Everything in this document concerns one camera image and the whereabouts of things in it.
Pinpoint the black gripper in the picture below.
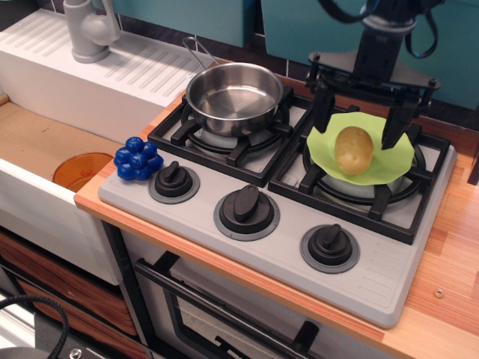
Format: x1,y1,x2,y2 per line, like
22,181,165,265
306,51,441,150

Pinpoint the yellow toy potato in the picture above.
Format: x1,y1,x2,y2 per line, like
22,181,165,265
335,126,374,175

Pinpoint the blue toy blueberry cluster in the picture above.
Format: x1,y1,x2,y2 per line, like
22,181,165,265
114,136,164,181

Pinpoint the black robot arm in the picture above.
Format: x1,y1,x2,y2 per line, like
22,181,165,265
306,1,441,150

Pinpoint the light green plastic plate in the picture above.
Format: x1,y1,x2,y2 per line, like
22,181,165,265
307,112,415,185

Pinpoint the stainless steel pot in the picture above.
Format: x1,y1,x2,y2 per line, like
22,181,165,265
183,37,284,138

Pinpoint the black right stove knob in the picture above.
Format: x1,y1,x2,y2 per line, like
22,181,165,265
300,224,360,274

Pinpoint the black stove knob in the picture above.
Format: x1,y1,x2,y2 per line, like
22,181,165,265
148,161,201,205
213,185,281,242
300,224,360,274

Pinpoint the black middle stove knob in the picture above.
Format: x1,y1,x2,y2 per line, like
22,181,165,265
213,185,281,242

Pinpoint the grey toy stove top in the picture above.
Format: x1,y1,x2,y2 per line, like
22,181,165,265
97,93,458,330

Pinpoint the black left stove knob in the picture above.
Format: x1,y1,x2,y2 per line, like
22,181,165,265
148,161,201,205

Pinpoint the black left burner grate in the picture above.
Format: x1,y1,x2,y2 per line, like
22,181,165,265
148,86,312,187

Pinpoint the grey toy faucet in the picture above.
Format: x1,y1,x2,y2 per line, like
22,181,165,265
63,0,120,64

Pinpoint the orange plastic bowl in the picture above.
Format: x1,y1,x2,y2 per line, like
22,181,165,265
52,152,113,192

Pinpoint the white toy sink unit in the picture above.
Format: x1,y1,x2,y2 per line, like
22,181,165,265
1,10,207,285

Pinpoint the wooden drawer front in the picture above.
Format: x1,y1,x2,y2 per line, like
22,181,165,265
1,228,147,358

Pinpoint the oven door with black handle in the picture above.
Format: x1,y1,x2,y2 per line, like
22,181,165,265
134,250,323,359

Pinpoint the black braided cable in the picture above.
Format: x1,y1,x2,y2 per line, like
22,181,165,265
0,294,70,359

